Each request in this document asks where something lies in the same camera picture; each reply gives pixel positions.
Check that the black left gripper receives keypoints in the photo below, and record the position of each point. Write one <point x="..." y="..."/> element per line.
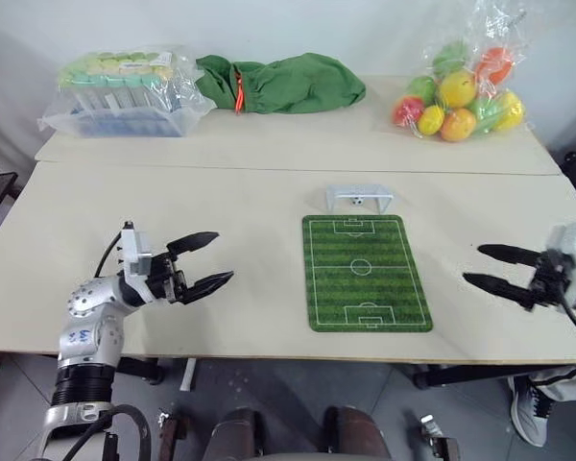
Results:
<point x="164" y="279"/>

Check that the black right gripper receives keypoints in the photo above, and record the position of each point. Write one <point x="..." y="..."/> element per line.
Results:
<point x="549" y="281"/>

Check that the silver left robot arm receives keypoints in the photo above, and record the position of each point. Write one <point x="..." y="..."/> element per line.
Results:
<point x="91" y="331"/>

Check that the green soccer field mat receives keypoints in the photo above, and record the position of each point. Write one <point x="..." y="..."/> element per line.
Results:
<point x="365" y="274"/>

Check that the small grey soccer goal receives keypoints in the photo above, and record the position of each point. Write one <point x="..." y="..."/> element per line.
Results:
<point x="338" y="191"/>

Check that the tiny black-white soccer ball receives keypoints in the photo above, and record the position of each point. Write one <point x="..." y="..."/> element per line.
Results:
<point x="356" y="201"/>

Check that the white table leg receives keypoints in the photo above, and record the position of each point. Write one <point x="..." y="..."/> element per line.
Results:
<point x="188" y="374"/>

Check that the black table foot bar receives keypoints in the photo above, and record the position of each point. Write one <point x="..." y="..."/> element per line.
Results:
<point x="461" y="375"/>

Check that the black table leg with caster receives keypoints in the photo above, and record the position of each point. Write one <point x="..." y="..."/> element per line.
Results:
<point x="141" y="370"/>

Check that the grey trouser leg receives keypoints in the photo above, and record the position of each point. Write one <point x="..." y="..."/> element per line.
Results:
<point x="564" y="381"/>

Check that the white sneaker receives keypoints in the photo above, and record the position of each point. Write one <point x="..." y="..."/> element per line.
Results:
<point x="530" y="413"/>

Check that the orange toy orange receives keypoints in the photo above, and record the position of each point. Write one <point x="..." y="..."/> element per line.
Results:
<point x="458" y="126"/>

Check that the bright green toy fruit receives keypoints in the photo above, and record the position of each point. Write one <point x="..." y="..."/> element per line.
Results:
<point x="485" y="115"/>

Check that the blue test tube rack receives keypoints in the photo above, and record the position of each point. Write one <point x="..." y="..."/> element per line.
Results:
<point x="125" y="125"/>

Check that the yellow toy fruit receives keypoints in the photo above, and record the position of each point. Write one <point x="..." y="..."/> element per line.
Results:
<point x="510" y="110"/>

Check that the small yellow toy lemon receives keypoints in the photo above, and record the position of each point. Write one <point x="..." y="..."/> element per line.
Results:
<point x="431" y="121"/>

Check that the clear plastic bag of fruit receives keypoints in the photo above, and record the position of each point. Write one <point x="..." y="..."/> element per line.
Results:
<point x="461" y="96"/>

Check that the clear plastic bag of tubes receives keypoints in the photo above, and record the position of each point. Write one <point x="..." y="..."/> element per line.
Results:
<point x="125" y="96"/>

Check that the red toy fruit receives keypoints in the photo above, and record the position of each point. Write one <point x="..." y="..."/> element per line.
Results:
<point x="408" y="110"/>

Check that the large yellow-orange toy fruit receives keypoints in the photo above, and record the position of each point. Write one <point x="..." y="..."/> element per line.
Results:
<point x="457" y="89"/>

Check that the light green toy apple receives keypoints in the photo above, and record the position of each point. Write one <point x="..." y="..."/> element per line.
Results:
<point x="422" y="89"/>

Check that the red-orange toy fruit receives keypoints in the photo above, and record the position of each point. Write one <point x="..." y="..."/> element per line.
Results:
<point x="495" y="65"/>

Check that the dark rounded shape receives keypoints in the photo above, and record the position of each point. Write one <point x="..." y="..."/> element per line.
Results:
<point x="357" y="432"/>

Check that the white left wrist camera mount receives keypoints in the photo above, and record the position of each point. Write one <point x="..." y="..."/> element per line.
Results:
<point x="134" y="247"/>

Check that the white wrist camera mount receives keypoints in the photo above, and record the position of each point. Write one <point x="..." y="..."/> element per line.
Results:
<point x="573" y="249"/>
<point x="134" y="247"/>

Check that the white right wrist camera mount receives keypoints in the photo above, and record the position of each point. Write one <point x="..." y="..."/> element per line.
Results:
<point x="573" y="249"/>

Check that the small metal bracket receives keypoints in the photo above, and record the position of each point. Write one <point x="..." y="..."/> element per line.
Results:
<point x="173" y="434"/>
<point x="439" y="439"/>

